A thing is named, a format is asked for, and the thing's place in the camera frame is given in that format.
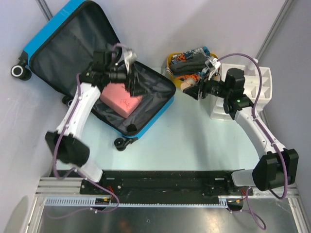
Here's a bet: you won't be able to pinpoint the white plastic drawer organizer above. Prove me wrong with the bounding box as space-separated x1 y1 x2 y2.
209 63 272 121

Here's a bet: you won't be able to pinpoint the yellow plastic basket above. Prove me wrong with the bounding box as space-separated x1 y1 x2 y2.
166 52 219 88

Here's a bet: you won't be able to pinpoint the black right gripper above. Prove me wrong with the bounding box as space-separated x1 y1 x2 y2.
182 69 230 101

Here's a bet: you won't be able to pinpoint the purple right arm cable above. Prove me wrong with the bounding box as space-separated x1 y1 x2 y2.
217 53 291 230

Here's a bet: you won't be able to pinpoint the orange lidded jar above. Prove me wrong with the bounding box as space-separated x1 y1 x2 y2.
180 78 197 91

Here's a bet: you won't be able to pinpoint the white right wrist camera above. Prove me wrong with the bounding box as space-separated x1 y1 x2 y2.
201 56 221 80

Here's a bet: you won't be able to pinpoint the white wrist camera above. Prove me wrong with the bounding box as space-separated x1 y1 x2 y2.
201 56 221 80
123 49 137 73

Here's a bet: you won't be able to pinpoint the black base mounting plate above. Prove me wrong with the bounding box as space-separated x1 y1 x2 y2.
48 169 253 205

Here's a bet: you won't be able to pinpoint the blue fish-print kids suitcase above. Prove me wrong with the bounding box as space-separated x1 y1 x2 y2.
11 0 176 151

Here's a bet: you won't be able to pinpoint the grey slotted cable duct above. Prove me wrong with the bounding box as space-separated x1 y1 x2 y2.
43 195 246 208

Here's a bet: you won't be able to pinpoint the aluminium frame rail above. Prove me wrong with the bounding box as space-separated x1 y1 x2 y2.
35 177 85 198

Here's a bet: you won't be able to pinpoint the lilac cosmetic tube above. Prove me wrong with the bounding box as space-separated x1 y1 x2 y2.
245 58 258 72

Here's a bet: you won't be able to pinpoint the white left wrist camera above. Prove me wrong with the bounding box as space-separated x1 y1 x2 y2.
123 49 137 73

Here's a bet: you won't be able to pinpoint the pink cloth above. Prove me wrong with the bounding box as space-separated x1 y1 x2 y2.
100 83 143 118

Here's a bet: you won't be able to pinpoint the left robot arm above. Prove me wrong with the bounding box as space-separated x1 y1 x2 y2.
45 48 147 194

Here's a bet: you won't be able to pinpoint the black small bottle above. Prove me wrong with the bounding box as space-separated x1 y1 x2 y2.
127 124 137 133

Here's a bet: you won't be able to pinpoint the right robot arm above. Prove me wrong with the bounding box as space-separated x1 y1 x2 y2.
182 68 299 195

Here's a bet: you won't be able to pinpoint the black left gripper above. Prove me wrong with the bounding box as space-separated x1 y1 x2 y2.
106 63 151 98

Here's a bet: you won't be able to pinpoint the grey dotted socks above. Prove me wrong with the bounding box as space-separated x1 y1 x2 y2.
170 53 209 75

